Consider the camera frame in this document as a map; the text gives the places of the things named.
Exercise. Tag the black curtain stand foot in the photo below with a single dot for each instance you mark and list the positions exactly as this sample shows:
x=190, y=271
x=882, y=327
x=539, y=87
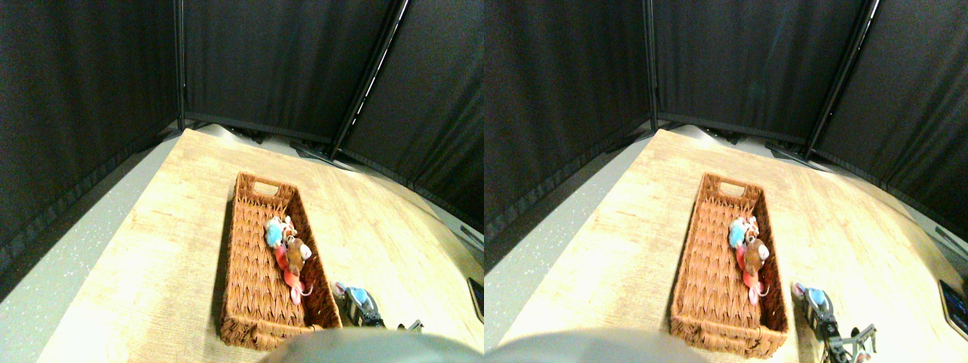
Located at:
x=790, y=155
x=722, y=136
x=249, y=136
x=318, y=153

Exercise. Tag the white orange toy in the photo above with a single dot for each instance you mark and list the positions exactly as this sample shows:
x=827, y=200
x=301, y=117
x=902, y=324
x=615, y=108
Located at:
x=289, y=225
x=752, y=225

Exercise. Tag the black phone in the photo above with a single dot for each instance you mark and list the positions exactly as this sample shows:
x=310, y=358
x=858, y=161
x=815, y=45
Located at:
x=954, y=310
x=477, y=299

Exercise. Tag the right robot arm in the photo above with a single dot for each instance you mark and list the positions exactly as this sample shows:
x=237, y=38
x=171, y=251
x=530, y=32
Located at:
x=843, y=354

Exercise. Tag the red toy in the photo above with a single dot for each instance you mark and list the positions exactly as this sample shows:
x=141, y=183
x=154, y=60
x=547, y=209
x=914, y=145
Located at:
x=291, y=283
x=751, y=283

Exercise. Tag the blue white plush toy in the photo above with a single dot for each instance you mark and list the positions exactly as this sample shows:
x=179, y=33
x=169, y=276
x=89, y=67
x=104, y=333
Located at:
x=737, y=234
x=273, y=234

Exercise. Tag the brown plush toy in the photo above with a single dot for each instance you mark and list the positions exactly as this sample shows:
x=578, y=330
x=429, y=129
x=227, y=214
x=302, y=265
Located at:
x=298, y=255
x=756, y=255

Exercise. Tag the black curtain stand pole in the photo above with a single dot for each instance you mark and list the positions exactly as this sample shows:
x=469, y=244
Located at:
x=345, y=128
x=179, y=60
x=649, y=60
x=817, y=128

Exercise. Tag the black bracket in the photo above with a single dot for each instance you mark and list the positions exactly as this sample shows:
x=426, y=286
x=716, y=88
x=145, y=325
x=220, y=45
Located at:
x=866, y=333

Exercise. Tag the brown wicker basket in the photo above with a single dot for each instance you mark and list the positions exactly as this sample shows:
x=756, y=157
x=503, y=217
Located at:
x=249, y=287
x=703, y=287

